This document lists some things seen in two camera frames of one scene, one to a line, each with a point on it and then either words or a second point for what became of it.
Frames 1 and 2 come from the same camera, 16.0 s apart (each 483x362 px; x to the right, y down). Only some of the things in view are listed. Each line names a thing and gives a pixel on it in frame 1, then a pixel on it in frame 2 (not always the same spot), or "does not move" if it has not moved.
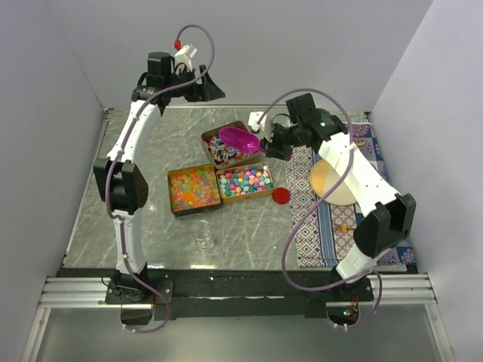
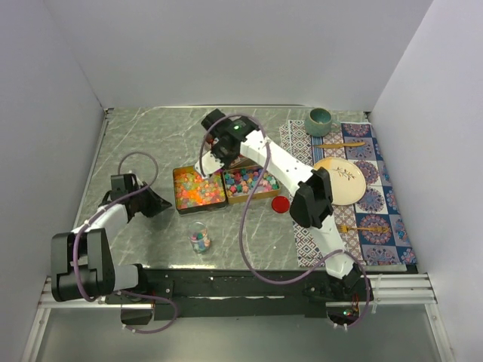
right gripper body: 284,141 -> 220,154
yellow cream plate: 324,176 does not move
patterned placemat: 324,232 does not move
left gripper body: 192,93 -> 147,203
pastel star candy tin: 244,182 does not move
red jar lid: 281,195 -> 280,204
